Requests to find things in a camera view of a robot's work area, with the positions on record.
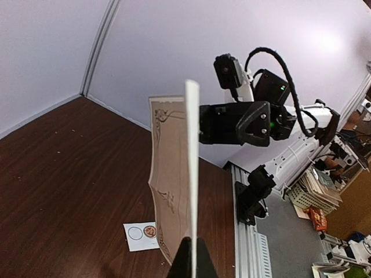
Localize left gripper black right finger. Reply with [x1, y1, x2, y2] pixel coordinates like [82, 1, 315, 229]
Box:
[197, 237, 217, 278]

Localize right black braided cable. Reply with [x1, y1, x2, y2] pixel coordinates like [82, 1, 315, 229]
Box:
[245, 46, 319, 138]

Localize white basket of papers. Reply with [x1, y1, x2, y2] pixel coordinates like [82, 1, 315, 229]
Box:
[287, 167, 343, 215]

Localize white paper sheet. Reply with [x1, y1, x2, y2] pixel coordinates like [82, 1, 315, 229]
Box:
[148, 79, 200, 264]

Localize right aluminium frame post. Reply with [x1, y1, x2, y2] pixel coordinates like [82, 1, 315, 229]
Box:
[79, 0, 121, 97]

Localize white seal sticker sheet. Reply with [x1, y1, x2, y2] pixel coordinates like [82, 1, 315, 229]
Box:
[123, 222, 159, 252]

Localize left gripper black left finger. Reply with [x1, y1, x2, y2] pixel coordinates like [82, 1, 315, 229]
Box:
[168, 237, 192, 278]

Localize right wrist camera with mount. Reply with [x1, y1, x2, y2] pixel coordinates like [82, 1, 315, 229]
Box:
[213, 53, 254, 102]

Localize orange snack packet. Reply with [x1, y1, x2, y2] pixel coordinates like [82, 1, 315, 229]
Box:
[307, 207, 327, 232]

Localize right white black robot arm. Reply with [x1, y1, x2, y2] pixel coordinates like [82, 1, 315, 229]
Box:
[199, 75, 340, 193]

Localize front aluminium rail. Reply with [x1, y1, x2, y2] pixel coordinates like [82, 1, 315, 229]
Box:
[223, 160, 325, 278]

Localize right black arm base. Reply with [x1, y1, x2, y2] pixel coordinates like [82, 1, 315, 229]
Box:
[235, 164, 276, 226]

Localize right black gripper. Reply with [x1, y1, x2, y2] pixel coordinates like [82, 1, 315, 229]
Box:
[199, 101, 271, 147]

